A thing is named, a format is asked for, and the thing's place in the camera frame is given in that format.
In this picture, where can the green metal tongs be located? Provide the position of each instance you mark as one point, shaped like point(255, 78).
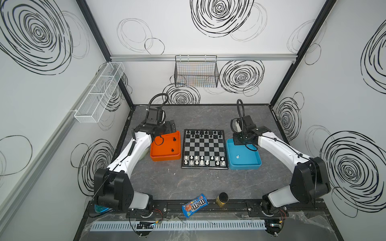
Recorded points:
point(144, 154)

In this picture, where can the clear wall shelf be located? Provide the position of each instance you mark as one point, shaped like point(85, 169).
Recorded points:
point(97, 99)

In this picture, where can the black white chessboard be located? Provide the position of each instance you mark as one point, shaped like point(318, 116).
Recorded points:
point(204, 149)

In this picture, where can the yellow jar black lid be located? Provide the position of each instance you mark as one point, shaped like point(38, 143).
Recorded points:
point(222, 199)

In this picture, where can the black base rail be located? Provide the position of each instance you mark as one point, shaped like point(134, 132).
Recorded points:
point(165, 209)

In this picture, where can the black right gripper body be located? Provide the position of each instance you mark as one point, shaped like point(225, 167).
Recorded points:
point(241, 140)

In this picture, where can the black wire basket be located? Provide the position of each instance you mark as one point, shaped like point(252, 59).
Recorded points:
point(196, 71)

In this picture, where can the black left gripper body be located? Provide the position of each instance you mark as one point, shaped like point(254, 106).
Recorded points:
point(168, 127)

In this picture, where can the blue lidded container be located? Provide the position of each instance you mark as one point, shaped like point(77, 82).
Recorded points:
point(100, 209)

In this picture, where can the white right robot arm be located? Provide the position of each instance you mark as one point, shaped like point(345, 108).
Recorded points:
point(310, 179)

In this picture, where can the blue plastic tray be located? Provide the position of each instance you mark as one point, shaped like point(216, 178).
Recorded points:
point(241, 157)

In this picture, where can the orange plastic tray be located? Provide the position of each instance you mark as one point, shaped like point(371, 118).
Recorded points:
point(166, 147)

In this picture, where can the white slotted cable duct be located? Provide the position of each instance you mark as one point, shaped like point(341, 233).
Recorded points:
point(212, 225)

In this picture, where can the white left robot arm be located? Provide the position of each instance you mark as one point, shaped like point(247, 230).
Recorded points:
point(112, 185)

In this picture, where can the blue candy bag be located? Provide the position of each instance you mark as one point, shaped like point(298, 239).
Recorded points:
point(194, 205)

